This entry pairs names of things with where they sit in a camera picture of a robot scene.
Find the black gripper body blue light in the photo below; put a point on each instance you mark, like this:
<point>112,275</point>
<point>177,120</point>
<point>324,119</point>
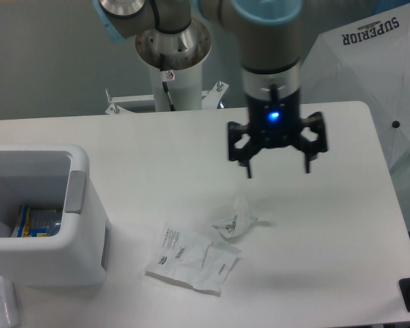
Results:
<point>274,125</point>

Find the white umbrella with lettering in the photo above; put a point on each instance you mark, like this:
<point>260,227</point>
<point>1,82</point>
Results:
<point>369,61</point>

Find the white patterned packet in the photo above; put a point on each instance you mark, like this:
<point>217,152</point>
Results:
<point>9,314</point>

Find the white trash can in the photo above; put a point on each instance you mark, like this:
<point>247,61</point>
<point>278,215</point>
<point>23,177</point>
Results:
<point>51,177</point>

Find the clear plastic wrapper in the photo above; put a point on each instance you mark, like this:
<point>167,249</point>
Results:
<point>241,219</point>

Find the blue yellow package in bin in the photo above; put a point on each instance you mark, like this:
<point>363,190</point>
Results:
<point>37,222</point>

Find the white plastic bag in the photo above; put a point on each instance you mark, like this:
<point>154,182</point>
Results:
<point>190,259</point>

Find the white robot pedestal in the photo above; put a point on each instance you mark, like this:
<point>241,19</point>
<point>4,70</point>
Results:
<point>175,62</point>

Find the white pedestal base brackets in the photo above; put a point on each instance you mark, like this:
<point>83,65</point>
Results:
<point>211,99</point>

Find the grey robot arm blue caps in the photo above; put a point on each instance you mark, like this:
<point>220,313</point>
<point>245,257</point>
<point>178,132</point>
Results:
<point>268,35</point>

